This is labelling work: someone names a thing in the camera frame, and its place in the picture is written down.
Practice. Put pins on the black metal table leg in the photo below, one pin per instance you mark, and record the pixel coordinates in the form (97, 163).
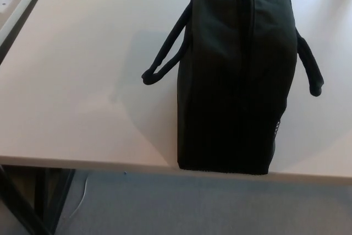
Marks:
(33, 191)

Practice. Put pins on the black fabric lunch bag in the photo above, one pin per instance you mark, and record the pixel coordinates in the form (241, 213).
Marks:
(220, 81)

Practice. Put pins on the white neighbouring desk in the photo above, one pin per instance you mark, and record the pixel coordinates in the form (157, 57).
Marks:
(26, 4)

